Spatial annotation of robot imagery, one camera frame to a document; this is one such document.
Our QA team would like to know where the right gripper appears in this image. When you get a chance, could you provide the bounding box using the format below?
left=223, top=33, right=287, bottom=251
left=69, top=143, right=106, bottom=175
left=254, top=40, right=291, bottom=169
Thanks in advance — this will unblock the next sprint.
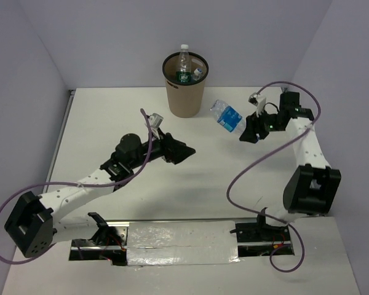
left=239, top=106, right=284, bottom=144

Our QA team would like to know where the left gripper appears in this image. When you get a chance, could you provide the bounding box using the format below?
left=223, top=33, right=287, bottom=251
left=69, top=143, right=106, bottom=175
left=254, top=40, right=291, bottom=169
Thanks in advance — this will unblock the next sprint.
left=129, top=127, right=195, bottom=170

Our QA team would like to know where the green label bottle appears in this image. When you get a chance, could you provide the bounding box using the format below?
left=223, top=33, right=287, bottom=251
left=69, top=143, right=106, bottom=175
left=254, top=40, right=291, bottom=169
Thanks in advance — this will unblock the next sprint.
left=175, top=44, right=191, bottom=84

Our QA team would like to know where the small bottle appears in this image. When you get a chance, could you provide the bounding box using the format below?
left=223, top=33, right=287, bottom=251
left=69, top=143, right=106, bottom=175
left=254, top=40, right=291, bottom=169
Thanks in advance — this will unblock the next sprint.
left=192, top=68, right=203, bottom=81

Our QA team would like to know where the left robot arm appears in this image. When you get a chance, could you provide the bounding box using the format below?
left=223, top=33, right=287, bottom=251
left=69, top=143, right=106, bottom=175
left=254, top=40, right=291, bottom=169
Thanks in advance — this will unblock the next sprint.
left=4, top=129, right=196, bottom=260

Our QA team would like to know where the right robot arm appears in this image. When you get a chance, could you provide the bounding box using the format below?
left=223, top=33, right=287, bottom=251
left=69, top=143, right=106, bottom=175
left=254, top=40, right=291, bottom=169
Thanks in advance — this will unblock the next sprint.
left=239, top=92, right=341, bottom=240

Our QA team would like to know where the brown paper bin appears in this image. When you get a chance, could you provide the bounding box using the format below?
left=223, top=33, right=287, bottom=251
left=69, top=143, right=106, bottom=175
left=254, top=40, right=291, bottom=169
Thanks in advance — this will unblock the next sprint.
left=162, top=52, right=209, bottom=118

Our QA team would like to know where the silver foil tape sheet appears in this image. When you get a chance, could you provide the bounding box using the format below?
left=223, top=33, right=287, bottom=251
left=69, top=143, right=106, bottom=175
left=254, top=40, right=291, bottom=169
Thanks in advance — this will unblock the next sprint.
left=126, top=221, right=239, bottom=266

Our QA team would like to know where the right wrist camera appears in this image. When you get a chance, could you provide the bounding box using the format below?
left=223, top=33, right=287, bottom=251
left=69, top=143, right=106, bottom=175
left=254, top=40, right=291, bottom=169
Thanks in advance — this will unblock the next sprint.
left=248, top=93, right=266, bottom=117

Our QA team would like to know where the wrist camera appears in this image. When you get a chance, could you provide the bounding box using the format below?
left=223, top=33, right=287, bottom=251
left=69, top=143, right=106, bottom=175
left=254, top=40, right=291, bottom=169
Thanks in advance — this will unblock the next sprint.
left=148, top=113, right=164, bottom=139
left=248, top=93, right=266, bottom=117

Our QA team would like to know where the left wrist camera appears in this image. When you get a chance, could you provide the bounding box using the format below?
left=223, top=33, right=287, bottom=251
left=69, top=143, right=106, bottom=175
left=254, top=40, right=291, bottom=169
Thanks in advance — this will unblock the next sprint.
left=148, top=113, right=164, bottom=139

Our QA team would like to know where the aluminium rail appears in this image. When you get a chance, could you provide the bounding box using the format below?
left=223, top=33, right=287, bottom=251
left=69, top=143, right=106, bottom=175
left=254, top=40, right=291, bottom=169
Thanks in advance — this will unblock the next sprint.
left=106, top=217, right=256, bottom=224

